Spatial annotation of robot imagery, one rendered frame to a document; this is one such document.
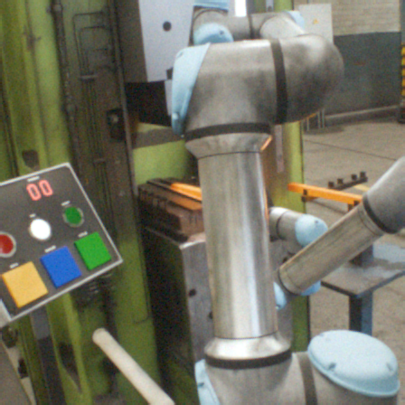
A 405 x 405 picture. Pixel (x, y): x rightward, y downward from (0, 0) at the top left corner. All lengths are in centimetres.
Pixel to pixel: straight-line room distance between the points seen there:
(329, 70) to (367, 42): 888
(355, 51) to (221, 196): 881
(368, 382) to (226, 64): 43
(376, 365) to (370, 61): 903
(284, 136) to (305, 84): 122
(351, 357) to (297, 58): 38
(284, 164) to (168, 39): 67
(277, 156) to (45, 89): 83
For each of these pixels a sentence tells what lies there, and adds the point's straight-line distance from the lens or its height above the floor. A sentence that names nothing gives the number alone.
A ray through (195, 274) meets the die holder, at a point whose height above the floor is 82.
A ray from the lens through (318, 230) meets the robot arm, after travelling 126.
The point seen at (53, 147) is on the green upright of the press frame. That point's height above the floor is 122.
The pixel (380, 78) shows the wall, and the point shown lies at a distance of 979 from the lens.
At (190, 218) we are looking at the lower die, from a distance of 157.
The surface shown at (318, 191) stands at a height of 97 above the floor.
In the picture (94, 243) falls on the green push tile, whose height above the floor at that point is 102.
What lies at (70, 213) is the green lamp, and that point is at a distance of 129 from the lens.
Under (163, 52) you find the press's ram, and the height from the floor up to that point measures 144.
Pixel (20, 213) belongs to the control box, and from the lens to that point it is 123.
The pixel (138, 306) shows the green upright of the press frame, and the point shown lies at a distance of 175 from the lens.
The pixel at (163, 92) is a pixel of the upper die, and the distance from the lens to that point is 150.
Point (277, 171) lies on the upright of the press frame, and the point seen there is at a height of 100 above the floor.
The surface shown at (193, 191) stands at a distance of 167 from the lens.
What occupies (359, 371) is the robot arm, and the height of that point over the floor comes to 105.
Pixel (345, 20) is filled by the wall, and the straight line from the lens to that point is 934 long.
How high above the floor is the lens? 144
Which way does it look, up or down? 16 degrees down
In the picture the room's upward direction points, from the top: 6 degrees counter-clockwise
